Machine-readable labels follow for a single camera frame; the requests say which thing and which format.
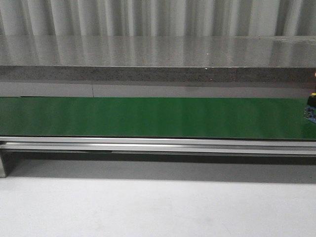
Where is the white pleated curtain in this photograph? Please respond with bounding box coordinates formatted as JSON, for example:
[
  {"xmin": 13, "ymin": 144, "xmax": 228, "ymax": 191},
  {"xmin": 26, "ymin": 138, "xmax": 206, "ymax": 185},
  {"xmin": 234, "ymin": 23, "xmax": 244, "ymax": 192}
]
[{"xmin": 0, "ymin": 0, "xmax": 316, "ymax": 37}]

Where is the yellow mushroom push button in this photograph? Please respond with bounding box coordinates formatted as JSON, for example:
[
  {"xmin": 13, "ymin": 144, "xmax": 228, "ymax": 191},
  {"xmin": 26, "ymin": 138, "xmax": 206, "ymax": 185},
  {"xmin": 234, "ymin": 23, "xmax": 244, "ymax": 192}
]
[{"xmin": 304, "ymin": 71, "xmax": 316, "ymax": 123}]

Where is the green conveyor belt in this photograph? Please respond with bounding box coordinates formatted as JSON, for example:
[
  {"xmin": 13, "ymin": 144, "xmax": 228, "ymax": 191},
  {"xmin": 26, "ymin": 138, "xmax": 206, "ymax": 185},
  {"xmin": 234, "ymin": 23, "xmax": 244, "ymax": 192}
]
[{"xmin": 0, "ymin": 97, "xmax": 316, "ymax": 183}]

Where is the grey granite counter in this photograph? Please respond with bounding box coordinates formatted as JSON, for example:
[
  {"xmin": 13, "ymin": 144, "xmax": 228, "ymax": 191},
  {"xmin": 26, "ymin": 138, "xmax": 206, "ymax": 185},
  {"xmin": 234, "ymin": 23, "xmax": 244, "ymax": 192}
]
[{"xmin": 0, "ymin": 36, "xmax": 316, "ymax": 98}]

